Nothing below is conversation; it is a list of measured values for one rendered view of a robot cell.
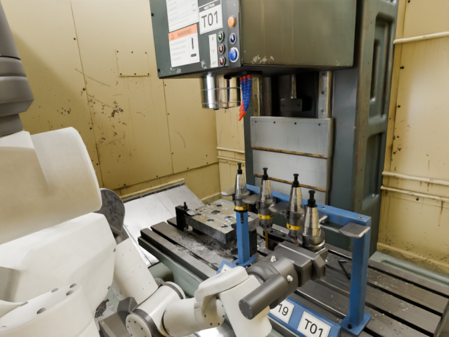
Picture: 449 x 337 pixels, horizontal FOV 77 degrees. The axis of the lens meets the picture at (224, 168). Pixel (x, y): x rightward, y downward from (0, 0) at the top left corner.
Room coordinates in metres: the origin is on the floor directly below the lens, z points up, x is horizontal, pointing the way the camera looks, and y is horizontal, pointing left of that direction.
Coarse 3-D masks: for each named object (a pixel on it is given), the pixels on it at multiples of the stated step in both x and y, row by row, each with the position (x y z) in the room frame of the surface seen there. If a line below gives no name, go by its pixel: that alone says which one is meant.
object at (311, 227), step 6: (306, 210) 0.60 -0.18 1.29; (312, 210) 0.59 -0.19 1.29; (306, 216) 0.59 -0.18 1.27; (312, 216) 0.59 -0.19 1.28; (318, 216) 0.59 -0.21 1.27; (306, 222) 0.59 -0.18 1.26; (312, 222) 0.58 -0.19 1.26; (318, 222) 0.59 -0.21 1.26; (306, 228) 0.59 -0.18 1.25; (312, 228) 0.58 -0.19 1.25; (318, 228) 0.59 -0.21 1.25; (306, 234) 0.59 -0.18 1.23; (312, 234) 0.58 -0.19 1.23; (318, 234) 0.58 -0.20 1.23
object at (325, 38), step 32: (160, 0) 1.06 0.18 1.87; (224, 0) 0.83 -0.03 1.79; (256, 0) 0.82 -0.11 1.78; (288, 0) 0.92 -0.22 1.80; (320, 0) 1.04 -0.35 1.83; (352, 0) 1.19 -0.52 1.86; (160, 32) 1.08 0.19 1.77; (224, 32) 0.83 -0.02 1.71; (256, 32) 0.82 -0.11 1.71; (288, 32) 0.92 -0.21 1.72; (320, 32) 1.04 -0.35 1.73; (352, 32) 1.20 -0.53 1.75; (160, 64) 1.09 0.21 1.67; (192, 64) 0.95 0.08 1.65; (256, 64) 0.83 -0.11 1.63; (288, 64) 0.92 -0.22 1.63; (320, 64) 1.05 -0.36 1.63; (352, 64) 1.21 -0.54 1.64
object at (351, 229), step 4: (348, 224) 0.65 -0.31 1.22; (352, 224) 0.65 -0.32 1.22; (356, 224) 0.65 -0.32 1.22; (360, 224) 0.65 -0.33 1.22; (344, 228) 0.63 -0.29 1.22; (348, 228) 0.63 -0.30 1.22; (352, 228) 0.63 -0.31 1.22; (356, 228) 0.63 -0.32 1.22; (360, 228) 0.63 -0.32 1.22; (364, 228) 0.63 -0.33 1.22; (368, 228) 0.63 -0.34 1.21; (340, 232) 0.62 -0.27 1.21; (344, 232) 0.62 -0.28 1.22; (348, 232) 0.61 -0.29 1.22; (352, 232) 0.61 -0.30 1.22; (356, 232) 0.61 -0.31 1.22; (360, 232) 0.61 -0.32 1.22; (364, 232) 0.61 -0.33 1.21; (348, 236) 0.60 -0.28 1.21; (352, 236) 0.60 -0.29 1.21; (356, 236) 0.60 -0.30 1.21; (360, 236) 0.60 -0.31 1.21
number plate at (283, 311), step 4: (284, 300) 0.70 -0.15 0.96; (280, 304) 0.70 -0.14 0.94; (284, 304) 0.70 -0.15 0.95; (288, 304) 0.69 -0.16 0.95; (292, 304) 0.69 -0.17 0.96; (276, 308) 0.70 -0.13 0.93; (280, 308) 0.70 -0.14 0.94; (284, 308) 0.69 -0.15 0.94; (288, 308) 0.68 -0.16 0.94; (292, 308) 0.68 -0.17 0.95; (272, 312) 0.70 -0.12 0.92; (276, 312) 0.69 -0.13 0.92; (280, 312) 0.69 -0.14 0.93; (284, 312) 0.68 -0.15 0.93; (288, 312) 0.68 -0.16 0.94; (280, 316) 0.68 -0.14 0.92; (284, 316) 0.68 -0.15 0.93; (288, 316) 0.67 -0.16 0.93; (284, 320) 0.67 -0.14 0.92; (288, 320) 0.66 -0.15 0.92
